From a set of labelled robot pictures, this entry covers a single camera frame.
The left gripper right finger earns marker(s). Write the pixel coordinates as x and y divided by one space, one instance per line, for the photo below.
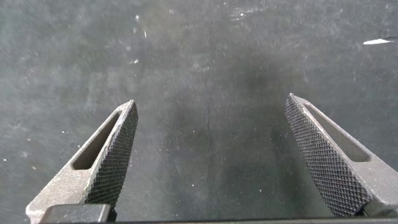
329 161

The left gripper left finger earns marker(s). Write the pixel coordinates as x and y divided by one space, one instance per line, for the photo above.
102 161

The black table cloth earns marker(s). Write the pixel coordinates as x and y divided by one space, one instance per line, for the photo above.
199 93

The small white paper scrap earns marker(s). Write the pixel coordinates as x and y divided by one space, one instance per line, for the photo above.
377 41

